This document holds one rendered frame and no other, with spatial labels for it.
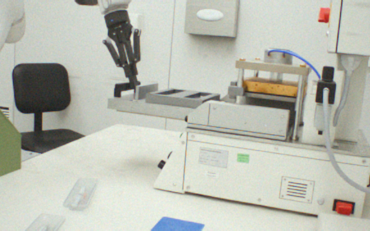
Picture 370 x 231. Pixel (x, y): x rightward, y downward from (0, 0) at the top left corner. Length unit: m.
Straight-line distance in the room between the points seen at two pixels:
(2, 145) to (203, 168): 0.54
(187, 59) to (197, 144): 1.69
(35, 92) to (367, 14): 2.24
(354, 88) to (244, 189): 0.38
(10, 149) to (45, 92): 1.67
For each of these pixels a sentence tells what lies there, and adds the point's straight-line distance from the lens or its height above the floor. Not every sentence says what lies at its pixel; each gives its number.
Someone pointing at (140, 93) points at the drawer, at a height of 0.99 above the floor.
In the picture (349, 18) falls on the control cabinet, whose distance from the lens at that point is 1.02.
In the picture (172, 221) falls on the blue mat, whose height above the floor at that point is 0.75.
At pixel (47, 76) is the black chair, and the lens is 2.91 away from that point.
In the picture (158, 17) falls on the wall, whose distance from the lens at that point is 2.80.
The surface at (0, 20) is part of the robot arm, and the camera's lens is 1.33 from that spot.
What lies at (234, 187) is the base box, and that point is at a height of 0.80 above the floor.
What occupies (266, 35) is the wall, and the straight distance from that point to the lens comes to 2.66.
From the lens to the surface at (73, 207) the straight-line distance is 0.98.
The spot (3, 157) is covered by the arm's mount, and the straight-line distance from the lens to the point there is 1.23.
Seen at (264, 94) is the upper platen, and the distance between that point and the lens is 1.10.
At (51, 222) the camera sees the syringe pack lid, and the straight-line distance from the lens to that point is 0.89.
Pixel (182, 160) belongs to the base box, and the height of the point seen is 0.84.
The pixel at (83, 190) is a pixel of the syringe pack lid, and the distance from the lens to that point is 1.06.
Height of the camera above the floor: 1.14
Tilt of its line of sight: 10 degrees down
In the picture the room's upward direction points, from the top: 5 degrees clockwise
